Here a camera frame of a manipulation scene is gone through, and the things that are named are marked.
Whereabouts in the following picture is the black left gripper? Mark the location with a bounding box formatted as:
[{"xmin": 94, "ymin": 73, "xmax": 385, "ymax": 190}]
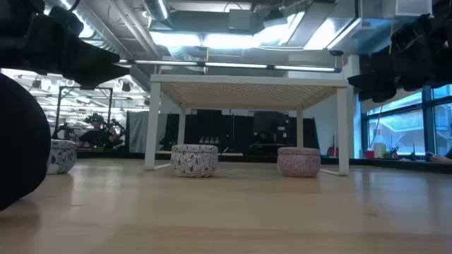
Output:
[{"xmin": 0, "ymin": 0, "xmax": 130, "ymax": 89}]

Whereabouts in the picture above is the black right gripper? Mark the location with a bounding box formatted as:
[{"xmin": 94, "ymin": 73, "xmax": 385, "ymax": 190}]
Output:
[{"xmin": 347, "ymin": 0, "xmax": 452, "ymax": 103}]

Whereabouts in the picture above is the tall black candlestick holder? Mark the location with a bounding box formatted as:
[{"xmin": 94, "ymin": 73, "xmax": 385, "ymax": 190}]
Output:
[{"xmin": 0, "ymin": 72, "xmax": 52, "ymax": 212}]

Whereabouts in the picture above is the pink speckled candle tin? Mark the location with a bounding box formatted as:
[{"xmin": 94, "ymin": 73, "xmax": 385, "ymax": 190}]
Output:
[{"xmin": 276, "ymin": 147, "xmax": 321, "ymax": 179}]

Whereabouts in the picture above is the white plastic jug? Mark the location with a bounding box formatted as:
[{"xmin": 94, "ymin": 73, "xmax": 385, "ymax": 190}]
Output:
[{"xmin": 373, "ymin": 142, "xmax": 387, "ymax": 159}]

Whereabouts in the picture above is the grey curtain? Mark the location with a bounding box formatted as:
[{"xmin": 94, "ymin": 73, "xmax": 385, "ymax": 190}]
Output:
[{"xmin": 125, "ymin": 111, "xmax": 169, "ymax": 155}]

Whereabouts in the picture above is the white perforated metal shelf riser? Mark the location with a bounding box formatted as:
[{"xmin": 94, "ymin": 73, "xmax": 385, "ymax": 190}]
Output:
[{"xmin": 144, "ymin": 73, "xmax": 350, "ymax": 176}]

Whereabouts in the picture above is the long tube light bar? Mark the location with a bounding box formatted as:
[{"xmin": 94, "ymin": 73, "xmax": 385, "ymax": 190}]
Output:
[{"xmin": 116, "ymin": 59, "xmax": 343, "ymax": 74}]

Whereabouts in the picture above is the grey ceiling box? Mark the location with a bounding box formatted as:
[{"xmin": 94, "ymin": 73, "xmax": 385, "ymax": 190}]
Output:
[{"xmin": 228, "ymin": 8, "xmax": 252, "ymax": 31}]

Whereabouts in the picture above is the black metal rig frame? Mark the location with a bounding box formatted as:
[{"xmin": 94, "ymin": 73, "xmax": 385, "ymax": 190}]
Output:
[{"xmin": 52, "ymin": 85, "xmax": 114, "ymax": 140}]

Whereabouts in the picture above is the silver corrugated ventilation duct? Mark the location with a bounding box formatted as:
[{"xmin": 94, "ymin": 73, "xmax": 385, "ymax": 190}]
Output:
[{"xmin": 56, "ymin": 0, "xmax": 160, "ymax": 61}]

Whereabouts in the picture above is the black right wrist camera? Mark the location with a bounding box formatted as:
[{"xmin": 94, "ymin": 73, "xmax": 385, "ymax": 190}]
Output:
[{"xmin": 390, "ymin": 21, "xmax": 423, "ymax": 54}]

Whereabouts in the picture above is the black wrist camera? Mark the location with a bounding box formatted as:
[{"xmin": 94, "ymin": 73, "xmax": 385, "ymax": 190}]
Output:
[
  {"xmin": 48, "ymin": 5, "xmax": 85, "ymax": 36},
  {"xmin": 390, "ymin": 21, "xmax": 423, "ymax": 54}
]

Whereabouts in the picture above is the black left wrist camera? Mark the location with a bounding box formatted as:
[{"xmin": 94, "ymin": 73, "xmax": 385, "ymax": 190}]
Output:
[{"xmin": 48, "ymin": 5, "xmax": 85, "ymax": 36}]

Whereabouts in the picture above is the silver round ventilation duct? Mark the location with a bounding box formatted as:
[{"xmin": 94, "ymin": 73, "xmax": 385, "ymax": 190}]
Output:
[{"xmin": 143, "ymin": 0, "xmax": 170, "ymax": 22}]

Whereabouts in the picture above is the black partition wall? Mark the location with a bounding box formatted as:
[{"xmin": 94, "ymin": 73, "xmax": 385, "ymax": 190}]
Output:
[{"xmin": 160, "ymin": 109, "xmax": 321, "ymax": 158}]

